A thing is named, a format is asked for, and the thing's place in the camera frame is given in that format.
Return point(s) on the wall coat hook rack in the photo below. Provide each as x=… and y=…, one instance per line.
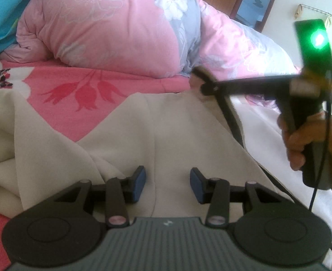
x=305, y=12

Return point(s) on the pink grey floral duvet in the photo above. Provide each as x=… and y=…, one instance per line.
x=153, y=38

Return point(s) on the operator right hand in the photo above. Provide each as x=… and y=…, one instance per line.
x=313, y=131

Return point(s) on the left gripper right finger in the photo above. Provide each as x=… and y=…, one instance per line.
x=216, y=193

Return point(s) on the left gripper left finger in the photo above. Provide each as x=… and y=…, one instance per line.
x=121, y=192

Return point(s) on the beige zip hoodie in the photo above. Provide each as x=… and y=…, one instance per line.
x=166, y=133

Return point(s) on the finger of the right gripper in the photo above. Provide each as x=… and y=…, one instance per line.
x=209, y=89
x=202, y=76

